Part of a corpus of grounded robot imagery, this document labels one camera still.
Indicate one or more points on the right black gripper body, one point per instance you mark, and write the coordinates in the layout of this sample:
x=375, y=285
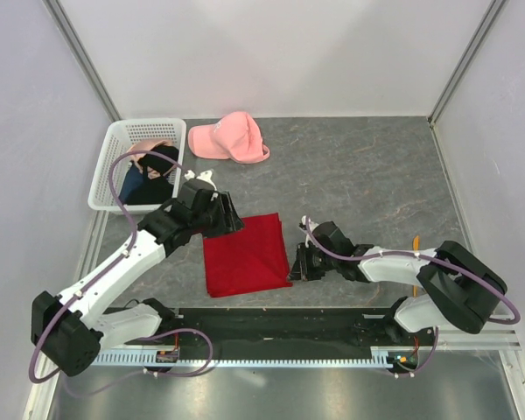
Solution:
x=313, y=264

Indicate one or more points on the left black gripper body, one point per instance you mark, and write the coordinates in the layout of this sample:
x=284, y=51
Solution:
x=214, y=221

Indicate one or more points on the red cloth napkin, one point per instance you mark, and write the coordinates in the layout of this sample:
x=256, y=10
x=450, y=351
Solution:
x=250, y=260

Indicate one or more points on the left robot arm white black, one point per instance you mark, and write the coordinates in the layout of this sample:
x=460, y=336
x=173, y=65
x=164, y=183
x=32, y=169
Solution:
x=71, y=328

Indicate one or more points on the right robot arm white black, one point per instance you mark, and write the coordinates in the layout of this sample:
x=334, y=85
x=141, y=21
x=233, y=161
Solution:
x=458, y=289

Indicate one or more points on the navy blue cloth in basket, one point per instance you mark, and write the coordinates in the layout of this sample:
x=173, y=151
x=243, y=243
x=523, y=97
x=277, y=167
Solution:
x=132, y=180

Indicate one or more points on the pink baseball cap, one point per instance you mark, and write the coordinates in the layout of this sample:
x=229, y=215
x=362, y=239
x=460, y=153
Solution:
x=235, y=136

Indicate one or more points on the pink cloth in basket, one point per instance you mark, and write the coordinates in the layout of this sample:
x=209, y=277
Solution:
x=138, y=150

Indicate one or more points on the orange utensil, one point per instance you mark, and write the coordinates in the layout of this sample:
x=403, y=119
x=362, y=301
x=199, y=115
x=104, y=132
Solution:
x=416, y=247

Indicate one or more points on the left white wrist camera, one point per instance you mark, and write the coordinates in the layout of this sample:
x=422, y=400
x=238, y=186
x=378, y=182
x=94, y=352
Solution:
x=205, y=176

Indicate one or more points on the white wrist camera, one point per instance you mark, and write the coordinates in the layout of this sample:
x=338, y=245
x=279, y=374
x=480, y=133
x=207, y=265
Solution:
x=307, y=226
x=205, y=176

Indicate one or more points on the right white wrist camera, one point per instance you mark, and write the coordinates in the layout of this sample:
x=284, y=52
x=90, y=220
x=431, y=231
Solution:
x=307, y=226

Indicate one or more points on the light blue cable duct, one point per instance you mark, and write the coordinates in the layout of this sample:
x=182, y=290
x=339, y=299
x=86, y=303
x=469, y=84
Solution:
x=152, y=358

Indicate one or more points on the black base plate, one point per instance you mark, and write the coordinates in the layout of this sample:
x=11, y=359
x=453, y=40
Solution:
x=296, y=333

